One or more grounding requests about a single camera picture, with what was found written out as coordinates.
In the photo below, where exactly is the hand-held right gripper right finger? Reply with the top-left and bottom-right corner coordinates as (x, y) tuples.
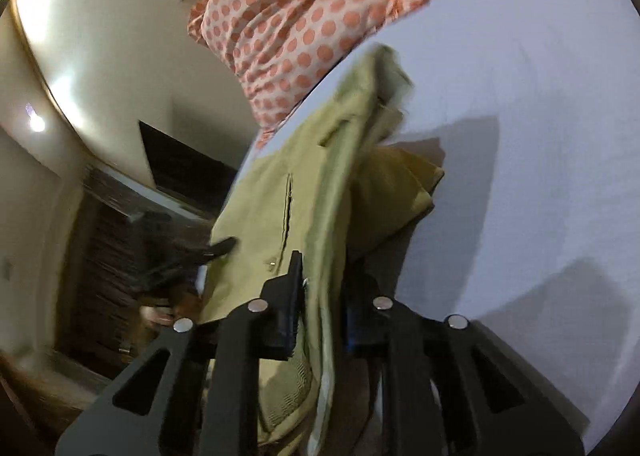
(342, 275), (586, 456)

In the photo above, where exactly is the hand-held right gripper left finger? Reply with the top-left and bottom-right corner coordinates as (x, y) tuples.
(55, 251), (305, 456)

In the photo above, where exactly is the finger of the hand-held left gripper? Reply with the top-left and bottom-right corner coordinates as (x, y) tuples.
(196, 236), (239, 268)

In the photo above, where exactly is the olive green jacket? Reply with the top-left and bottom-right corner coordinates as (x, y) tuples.
(200, 42), (446, 456)

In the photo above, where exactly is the person's left hand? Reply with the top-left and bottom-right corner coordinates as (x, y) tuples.
(139, 286), (206, 328)

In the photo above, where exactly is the ceiling lamp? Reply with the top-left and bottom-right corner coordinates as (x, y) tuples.
(24, 105), (48, 134)

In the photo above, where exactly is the orange polka dot pillow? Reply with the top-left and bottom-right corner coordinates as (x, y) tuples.
(187, 0), (568, 153)

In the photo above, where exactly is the white bed sheet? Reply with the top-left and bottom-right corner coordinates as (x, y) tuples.
(197, 0), (640, 456)

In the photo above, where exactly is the dark wall screen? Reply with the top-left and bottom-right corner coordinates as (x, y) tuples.
(138, 120), (240, 209)

